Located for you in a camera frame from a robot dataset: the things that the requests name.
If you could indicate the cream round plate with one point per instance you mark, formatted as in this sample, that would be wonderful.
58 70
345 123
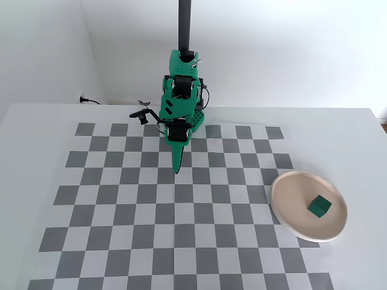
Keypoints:
290 199

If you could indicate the green perforated robot base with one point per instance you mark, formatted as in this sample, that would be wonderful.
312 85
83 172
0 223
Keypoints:
199 119

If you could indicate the green gripper black motor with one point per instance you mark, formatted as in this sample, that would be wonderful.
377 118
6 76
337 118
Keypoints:
177 134

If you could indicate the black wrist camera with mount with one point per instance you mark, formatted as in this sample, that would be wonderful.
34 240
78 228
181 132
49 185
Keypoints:
145 114

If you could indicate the green dice cube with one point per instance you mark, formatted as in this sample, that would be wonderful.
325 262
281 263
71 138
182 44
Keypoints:
319 207

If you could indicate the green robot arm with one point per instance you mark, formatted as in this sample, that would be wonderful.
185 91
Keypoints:
178 90

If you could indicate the black vertical pole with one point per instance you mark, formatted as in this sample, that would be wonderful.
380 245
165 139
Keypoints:
184 27

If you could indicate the grey white checkerboard mat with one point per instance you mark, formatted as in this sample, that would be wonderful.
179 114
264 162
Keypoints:
181 217

